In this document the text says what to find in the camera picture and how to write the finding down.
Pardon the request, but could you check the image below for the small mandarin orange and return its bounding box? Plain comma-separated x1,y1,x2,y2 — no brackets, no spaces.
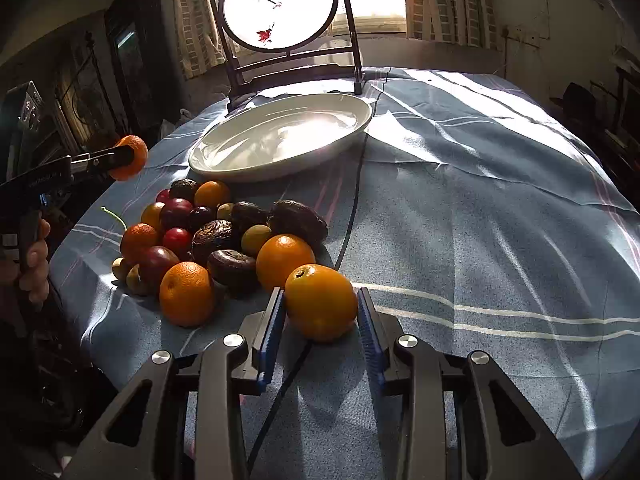
108,134,149,181

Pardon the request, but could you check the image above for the red cherry tomato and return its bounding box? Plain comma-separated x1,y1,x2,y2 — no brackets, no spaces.
162,228,192,261

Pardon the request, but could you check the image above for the dark avocado-like fruit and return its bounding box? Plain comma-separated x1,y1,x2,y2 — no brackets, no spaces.
268,200,329,249

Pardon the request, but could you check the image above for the textured mandarin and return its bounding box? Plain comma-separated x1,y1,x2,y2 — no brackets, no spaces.
120,222,158,266

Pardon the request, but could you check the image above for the left checked curtain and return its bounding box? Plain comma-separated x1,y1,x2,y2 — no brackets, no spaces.
174,0,226,80

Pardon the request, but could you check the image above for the blue striped tablecloth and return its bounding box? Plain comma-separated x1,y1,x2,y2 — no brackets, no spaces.
50,68,639,479

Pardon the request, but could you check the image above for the small yellow-green fruit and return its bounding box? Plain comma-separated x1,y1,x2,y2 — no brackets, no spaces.
241,224,272,258

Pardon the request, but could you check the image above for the dark red plum back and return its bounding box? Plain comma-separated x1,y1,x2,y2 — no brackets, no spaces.
160,198,193,231

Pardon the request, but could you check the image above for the white oval plate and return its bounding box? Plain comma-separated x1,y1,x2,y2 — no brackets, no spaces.
188,93,373,183

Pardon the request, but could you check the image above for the dark wrinkled passion fruit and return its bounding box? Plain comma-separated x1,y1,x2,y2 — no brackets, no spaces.
191,219,236,266

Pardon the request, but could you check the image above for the yellow-orange round fruit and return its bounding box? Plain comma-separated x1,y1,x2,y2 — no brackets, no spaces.
140,202,165,232

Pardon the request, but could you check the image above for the large front orange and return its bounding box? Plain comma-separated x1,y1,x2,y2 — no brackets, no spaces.
284,263,358,342

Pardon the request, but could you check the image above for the dark red plum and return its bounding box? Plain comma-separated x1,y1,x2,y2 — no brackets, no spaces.
160,198,193,231
139,246,180,295

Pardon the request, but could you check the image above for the right checked curtain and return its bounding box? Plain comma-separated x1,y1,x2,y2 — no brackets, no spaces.
406,0,499,50

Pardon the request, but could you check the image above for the round painted screen ornament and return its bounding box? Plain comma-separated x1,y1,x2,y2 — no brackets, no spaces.
208,0,363,112

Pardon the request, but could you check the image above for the brown wrinkled fruit front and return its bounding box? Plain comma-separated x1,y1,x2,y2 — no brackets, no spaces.
207,249,257,294

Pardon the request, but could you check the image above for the person's left hand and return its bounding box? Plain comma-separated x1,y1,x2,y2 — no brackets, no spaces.
0,219,51,308

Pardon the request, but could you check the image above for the checked curtain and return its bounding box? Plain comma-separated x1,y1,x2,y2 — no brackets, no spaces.
174,0,226,80
406,0,499,50

